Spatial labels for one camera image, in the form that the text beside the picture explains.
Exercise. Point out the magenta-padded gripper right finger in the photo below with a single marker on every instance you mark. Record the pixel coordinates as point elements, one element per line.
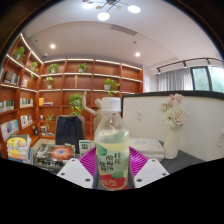
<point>150,173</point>

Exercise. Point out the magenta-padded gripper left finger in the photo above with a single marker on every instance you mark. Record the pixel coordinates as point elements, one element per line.
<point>75,173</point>

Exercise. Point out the clear bottle with yellow drink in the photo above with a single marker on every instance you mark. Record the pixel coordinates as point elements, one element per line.
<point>112,140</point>

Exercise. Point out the stack of dark books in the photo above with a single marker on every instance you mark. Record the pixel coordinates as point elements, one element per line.
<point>53,155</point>

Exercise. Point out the white ceramic vase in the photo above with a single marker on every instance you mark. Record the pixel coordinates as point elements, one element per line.
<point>171,145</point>

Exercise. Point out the dark office chair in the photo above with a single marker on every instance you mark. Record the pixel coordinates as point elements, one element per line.
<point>68,131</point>

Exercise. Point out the tan chair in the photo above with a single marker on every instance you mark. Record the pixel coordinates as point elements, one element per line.
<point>95,125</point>

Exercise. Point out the stack of colourful books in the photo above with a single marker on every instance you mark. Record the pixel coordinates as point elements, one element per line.
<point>18,148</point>

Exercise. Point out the pink and white flowers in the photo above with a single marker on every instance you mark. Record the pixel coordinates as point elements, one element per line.
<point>173,113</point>

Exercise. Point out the brown wooden shelf unit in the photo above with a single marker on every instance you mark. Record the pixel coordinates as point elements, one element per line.
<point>60,86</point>

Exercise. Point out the grey curtain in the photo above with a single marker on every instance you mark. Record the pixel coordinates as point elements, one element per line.
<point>175,80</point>

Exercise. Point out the window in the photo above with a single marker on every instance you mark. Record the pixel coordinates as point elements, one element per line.
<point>210,79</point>

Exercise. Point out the recessed ceiling light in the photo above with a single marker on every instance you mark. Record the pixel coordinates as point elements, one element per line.
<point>52,46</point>
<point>137,54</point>

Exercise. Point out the ceiling air vent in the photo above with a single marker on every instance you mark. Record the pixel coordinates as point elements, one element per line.
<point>123,29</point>

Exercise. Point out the branched ceiling lamp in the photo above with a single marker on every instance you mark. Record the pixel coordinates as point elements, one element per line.
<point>103,16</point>

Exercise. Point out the white wall switch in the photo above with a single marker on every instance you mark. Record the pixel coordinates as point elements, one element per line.
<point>139,115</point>

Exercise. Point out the white wall outlet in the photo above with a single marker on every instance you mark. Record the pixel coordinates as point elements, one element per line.
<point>220,139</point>

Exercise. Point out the black ceiling track rail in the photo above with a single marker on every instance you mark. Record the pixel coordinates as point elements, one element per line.
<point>186,62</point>

